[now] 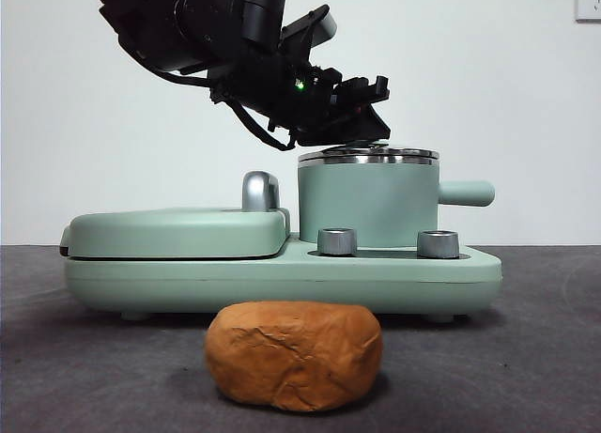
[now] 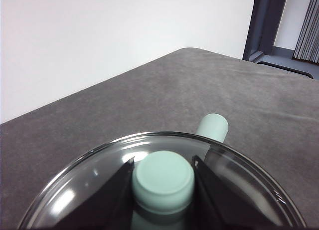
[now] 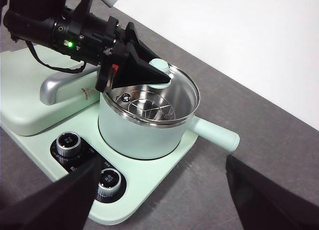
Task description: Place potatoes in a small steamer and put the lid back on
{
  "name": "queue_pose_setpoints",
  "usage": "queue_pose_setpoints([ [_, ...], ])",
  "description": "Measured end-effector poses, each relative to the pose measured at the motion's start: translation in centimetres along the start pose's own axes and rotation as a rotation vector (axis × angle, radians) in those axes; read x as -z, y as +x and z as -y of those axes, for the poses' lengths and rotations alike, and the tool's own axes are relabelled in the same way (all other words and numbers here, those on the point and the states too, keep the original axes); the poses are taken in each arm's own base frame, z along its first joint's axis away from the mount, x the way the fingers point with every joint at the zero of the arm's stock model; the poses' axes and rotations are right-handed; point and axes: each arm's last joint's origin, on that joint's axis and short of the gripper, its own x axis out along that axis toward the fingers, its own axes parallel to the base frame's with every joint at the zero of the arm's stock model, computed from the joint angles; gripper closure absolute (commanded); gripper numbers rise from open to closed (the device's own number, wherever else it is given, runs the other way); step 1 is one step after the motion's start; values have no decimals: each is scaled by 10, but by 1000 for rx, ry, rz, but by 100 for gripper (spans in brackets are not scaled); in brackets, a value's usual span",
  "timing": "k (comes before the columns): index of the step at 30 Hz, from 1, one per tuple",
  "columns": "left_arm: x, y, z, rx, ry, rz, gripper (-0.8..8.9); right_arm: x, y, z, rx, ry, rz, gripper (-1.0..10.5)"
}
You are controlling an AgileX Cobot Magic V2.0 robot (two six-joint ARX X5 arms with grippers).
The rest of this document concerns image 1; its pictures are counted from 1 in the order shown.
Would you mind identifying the silver control knob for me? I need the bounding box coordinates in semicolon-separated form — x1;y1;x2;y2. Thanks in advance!
317;227;359;255
416;229;460;259

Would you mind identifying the brown potato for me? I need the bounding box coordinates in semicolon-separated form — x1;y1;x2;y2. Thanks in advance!
204;301;384;413

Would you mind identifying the green steamer pot with handle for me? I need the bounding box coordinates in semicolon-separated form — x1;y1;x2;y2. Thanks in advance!
296;156;496;246

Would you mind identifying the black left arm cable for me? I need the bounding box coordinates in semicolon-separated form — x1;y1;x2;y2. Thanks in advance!
157;69;298;151

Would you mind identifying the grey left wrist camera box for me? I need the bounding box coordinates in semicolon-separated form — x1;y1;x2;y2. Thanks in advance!
280;5;337;49

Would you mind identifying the glass lid with green knob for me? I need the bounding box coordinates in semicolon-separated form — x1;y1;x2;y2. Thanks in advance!
298;140;440;162

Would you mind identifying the green breakfast machine base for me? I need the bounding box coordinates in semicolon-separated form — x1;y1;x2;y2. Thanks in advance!
63;233;503;322

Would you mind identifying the green griddle cover silver handle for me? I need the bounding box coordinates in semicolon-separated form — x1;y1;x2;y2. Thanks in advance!
59;170;291;260

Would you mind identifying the white wall socket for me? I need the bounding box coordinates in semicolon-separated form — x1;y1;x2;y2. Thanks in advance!
575;0;601;23

